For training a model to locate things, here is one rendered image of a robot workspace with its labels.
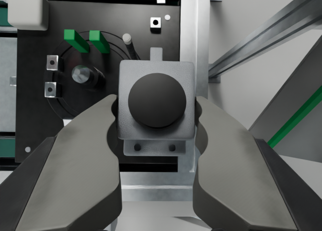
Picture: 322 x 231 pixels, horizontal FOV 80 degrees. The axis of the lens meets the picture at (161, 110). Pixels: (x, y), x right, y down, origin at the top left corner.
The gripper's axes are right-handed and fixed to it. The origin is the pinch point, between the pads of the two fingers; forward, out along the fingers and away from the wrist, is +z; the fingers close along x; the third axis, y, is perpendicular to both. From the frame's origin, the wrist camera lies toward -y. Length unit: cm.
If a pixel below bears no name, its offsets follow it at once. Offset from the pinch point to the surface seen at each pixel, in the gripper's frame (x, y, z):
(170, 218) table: 4.1, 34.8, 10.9
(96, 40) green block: -6.7, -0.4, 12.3
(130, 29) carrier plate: -3.6, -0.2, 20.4
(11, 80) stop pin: -21.0, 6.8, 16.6
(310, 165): 33.7, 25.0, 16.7
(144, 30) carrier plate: -1.5, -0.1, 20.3
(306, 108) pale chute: 12.7, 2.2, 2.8
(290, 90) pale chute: 13.1, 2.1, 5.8
